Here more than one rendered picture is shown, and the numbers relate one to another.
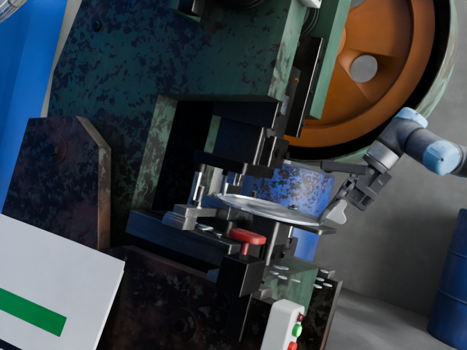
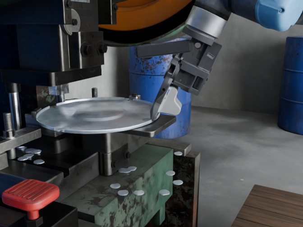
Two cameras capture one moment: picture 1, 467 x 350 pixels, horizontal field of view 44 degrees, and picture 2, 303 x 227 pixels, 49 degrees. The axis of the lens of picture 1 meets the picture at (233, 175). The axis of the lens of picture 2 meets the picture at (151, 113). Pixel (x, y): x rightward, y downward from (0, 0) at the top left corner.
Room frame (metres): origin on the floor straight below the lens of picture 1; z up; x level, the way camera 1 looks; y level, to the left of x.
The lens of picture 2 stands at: (0.76, -0.23, 0.99)
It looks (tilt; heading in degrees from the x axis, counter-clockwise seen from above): 15 degrees down; 359
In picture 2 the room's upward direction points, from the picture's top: straight up
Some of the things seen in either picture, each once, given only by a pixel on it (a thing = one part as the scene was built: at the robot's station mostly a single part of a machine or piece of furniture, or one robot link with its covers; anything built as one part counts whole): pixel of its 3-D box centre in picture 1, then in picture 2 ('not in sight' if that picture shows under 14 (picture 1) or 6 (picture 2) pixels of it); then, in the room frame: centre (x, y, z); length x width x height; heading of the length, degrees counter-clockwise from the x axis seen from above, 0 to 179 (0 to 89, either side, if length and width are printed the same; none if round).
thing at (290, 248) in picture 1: (218, 235); (61, 147); (1.60, 0.00, 0.68); 0.45 x 0.30 x 0.06; 153
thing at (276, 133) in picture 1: (265, 110); (64, 3); (1.58, -0.04, 1.04); 0.17 x 0.15 x 0.30; 63
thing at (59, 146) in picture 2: (221, 219); (58, 130); (1.60, 0.00, 0.72); 0.20 x 0.16 x 0.03; 153
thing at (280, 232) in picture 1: (279, 239); (117, 142); (1.52, -0.16, 0.72); 0.25 x 0.14 x 0.14; 63
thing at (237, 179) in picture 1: (236, 178); (60, 86); (1.60, -0.01, 0.84); 0.05 x 0.03 x 0.04; 153
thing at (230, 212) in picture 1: (227, 207); (60, 117); (1.60, -0.01, 0.76); 0.15 x 0.09 x 0.05; 153
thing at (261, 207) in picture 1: (269, 209); (99, 112); (1.54, -0.11, 0.79); 0.29 x 0.29 x 0.01
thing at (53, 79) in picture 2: (233, 169); (54, 77); (1.60, 0.00, 0.86); 0.20 x 0.16 x 0.05; 153
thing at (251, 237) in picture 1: (243, 250); (33, 212); (1.20, -0.06, 0.72); 0.07 x 0.06 x 0.08; 63
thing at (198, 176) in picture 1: (196, 182); (14, 103); (1.55, 0.09, 0.81); 0.02 x 0.02 x 0.14
